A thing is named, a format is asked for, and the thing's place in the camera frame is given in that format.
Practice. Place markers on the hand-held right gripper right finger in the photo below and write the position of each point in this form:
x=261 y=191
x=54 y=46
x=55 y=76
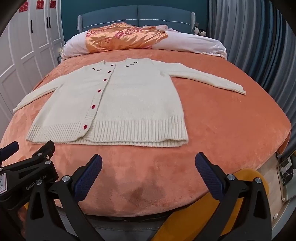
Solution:
x=208 y=176

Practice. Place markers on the white knit cardigan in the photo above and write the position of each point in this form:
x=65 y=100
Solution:
x=129 y=104

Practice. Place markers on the white wardrobe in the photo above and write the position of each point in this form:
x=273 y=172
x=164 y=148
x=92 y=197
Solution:
x=25 y=58

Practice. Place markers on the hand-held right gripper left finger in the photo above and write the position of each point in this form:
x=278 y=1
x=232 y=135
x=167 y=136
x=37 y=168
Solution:
x=89 y=178

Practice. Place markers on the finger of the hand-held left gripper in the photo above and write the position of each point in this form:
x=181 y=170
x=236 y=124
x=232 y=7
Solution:
x=45 y=151
x=10 y=147

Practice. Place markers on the grey-blue curtain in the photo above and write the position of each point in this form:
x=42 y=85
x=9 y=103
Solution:
x=254 y=41

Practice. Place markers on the white duvet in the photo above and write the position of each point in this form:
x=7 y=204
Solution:
x=194 y=44

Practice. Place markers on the orange floral satin quilt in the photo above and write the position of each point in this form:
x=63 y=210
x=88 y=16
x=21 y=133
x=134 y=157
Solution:
x=124 y=38

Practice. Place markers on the blue upholstered headboard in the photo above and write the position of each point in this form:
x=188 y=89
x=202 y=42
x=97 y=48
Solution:
x=138 y=15

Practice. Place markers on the black and white plush toy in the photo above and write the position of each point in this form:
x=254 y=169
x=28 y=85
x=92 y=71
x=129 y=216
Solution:
x=200 y=31

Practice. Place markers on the orange plush blanket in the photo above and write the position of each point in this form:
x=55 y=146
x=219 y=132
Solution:
x=219 y=139

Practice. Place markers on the person's yellow clothing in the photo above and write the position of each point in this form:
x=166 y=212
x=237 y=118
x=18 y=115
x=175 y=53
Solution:
x=247 y=178

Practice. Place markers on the red paper cutout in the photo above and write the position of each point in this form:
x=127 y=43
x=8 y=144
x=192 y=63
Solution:
x=39 y=4
x=23 y=6
x=52 y=4

